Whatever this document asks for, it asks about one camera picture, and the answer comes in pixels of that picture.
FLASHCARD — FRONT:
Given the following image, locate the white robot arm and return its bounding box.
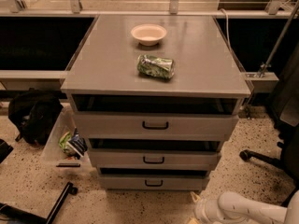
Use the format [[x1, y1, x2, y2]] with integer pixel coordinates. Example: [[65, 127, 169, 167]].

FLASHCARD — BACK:
[[188, 191, 299, 224]]

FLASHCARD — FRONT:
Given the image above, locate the dark blue snack bag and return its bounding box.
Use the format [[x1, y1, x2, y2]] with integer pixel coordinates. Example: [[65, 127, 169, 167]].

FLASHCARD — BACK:
[[66, 130, 88, 157]]

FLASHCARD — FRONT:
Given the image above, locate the grey bottom drawer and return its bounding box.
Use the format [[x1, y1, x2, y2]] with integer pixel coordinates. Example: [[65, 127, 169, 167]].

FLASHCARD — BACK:
[[99, 175, 209, 190]]

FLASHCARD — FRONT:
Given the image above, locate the clear plastic bin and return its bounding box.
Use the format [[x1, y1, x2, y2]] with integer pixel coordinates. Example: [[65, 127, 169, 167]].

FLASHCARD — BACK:
[[40, 106, 93, 175]]

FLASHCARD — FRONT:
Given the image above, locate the metal diagonal rod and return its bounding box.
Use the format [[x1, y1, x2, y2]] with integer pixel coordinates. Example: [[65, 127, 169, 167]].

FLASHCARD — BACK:
[[255, 0, 299, 78]]

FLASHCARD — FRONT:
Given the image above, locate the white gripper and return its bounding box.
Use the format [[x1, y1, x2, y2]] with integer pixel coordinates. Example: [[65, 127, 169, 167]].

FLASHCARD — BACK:
[[190, 191, 219, 224]]

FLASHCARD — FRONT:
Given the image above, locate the grey drawer cabinet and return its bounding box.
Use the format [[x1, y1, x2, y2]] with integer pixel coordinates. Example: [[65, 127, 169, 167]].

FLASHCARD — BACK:
[[61, 14, 252, 117]]

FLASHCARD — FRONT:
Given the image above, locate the black backpack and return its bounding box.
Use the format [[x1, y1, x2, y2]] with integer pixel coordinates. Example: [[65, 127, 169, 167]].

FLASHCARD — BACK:
[[8, 90, 63, 145]]

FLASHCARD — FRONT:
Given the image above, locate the green chip bag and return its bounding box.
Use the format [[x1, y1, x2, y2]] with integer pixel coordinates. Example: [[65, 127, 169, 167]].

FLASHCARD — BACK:
[[137, 54, 175, 79]]

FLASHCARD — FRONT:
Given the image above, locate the green snack bag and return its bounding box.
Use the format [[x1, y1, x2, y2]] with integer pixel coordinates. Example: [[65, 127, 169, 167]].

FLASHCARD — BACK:
[[59, 132, 72, 156]]

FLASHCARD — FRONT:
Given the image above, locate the grey top drawer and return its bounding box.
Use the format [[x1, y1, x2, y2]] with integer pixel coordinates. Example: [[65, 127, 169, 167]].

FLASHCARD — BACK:
[[74, 112, 238, 141]]

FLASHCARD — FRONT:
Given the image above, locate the grey middle drawer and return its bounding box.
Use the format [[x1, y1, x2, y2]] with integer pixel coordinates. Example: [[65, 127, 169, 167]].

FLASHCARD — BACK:
[[88, 148, 221, 171]]

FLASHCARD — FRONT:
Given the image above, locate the white cable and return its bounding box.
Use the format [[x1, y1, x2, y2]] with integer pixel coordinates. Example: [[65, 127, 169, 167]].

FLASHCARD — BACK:
[[220, 8, 233, 51]]

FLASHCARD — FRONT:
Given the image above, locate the grey drawer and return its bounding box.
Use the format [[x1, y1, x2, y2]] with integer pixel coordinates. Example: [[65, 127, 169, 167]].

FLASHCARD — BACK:
[[74, 112, 238, 141], [88, 148, 221, 171], [99, 175, 209, 190]]

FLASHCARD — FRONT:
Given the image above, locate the black stand base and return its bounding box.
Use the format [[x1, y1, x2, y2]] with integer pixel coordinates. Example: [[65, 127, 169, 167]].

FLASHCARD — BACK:
[[0, 182, 78, 224]]

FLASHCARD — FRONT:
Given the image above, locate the black object at left edge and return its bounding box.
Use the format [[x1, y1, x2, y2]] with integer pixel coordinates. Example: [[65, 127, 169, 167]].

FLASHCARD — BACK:
[[0, 139, 13, 163]]

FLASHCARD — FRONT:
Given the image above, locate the black office chair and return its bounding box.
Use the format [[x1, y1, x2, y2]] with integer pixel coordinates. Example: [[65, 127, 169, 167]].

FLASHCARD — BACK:
[[239, 47, 299, 207]]

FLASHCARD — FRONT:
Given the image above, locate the white bowl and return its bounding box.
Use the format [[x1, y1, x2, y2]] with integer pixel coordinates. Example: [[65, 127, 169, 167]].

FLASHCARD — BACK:
[[131, 24, 167, 46]]

